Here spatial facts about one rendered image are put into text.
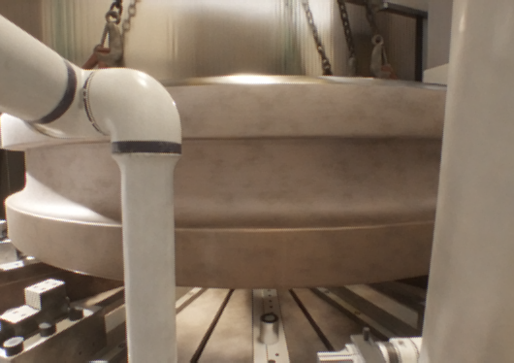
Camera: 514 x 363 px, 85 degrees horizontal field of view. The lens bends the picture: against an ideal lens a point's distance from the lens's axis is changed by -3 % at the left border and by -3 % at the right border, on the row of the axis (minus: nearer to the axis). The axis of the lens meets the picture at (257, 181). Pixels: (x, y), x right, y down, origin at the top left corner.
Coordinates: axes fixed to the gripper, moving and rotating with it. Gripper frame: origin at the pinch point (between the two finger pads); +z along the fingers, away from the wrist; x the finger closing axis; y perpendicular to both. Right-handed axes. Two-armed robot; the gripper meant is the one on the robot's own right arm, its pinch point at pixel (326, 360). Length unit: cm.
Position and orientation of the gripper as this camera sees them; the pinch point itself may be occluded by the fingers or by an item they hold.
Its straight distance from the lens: 85.9
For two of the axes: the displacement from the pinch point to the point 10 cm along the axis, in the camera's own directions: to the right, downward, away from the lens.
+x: 0.2, 0.9, -10.0
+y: -0.1, -10.0, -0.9
